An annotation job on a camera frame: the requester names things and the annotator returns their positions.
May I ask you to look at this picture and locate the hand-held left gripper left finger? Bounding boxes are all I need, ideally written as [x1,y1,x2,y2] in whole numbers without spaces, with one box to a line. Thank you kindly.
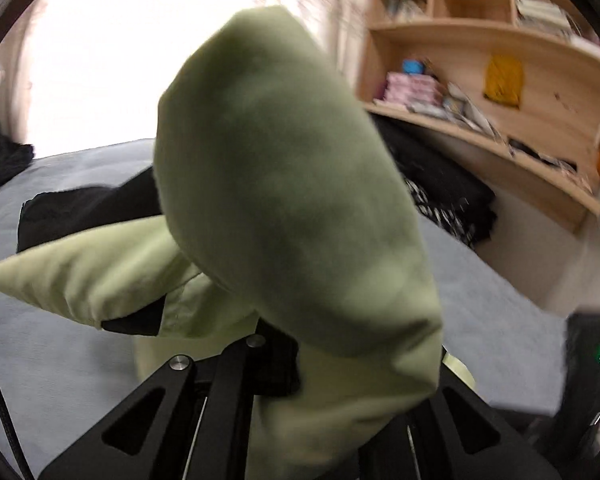
[37,334,268,480]

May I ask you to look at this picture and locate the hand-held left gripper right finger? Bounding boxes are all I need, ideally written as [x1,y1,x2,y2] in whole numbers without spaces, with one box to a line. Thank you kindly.
[360,361,563,480]

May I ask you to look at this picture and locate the green and black hooded jacket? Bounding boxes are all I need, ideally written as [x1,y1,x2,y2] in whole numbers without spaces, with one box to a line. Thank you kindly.
[0,5,476,480]

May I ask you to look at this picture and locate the blue-grey bed cover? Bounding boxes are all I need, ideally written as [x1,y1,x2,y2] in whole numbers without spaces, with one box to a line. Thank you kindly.
[0,137,573,466]

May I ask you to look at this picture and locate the black and white patterned cloth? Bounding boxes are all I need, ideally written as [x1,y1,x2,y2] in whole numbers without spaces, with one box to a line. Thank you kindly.
[405,177,481,249]

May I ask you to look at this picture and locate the black fabric bag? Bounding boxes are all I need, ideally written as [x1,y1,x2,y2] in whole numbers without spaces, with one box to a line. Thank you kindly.
[370,112,498,248]

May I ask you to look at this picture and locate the pile of papers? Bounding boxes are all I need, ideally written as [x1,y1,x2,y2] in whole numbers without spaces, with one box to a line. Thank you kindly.
[442,82,504,139]

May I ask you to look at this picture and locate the wooden bookshelf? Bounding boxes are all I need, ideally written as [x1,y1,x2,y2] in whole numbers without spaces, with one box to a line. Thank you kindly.
[355,0,600,233]

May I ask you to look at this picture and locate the yellow cloth item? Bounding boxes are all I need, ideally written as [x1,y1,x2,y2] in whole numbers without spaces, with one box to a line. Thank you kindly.
[484,55,525,109]

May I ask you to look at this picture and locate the black fuzzy cloth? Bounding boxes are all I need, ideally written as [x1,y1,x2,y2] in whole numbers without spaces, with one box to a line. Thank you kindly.
[0,115,35,186]

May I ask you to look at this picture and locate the pink storage drawers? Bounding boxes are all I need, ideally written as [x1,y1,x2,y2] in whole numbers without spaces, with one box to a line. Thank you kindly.
[384,71,446,111]

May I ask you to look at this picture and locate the stack of books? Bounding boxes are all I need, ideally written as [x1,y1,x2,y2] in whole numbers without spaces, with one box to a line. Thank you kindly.
[515,0,576,37]

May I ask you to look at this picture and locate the white sheer curtain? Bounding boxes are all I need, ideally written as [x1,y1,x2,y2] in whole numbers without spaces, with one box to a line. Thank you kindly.
[0,5,51,146]
[195,0,381,111]

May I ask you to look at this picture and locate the row of books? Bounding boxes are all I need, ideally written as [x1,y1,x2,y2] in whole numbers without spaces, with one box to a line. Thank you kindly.
[386,0,427,20]

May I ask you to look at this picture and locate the black cable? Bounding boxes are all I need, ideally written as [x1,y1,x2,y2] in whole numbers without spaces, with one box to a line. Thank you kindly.
[0,345,33,480]

